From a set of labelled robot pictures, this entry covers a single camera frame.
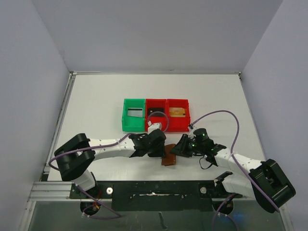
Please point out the silver credit card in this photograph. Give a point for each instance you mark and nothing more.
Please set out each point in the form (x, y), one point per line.
(135, 112)

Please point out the red plastic bin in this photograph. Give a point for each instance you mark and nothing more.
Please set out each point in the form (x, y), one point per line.
(157, 117)
(178, 124)

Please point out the black credit card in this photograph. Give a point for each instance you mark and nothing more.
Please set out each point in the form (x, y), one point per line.
(155, 109)

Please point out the brown leather card holder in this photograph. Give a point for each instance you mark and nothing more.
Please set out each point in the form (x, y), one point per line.
(169, 159)

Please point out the green plastic bin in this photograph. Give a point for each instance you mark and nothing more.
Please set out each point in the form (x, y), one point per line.
(133, 124)

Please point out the gold credit card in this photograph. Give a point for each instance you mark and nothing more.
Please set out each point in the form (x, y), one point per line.
(177, 112)

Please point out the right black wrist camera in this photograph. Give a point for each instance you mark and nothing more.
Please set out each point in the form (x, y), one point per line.
(200, 135)

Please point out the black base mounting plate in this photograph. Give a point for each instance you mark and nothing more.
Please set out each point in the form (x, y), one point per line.
(159, 195)

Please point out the aluminium frame rail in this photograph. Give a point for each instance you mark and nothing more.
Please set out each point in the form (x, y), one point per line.
(48, 191)

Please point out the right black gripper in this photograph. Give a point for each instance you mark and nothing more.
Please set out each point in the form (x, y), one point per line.
(185, 146)

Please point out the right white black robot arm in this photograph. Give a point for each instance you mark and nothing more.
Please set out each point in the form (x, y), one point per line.
(263, 181)

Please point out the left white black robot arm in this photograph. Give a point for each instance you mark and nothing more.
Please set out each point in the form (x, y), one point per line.
(74, 157)

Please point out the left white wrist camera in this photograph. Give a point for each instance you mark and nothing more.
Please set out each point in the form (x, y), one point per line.
(153, 126)

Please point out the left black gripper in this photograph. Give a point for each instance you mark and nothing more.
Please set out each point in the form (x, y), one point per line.
(159, 152)

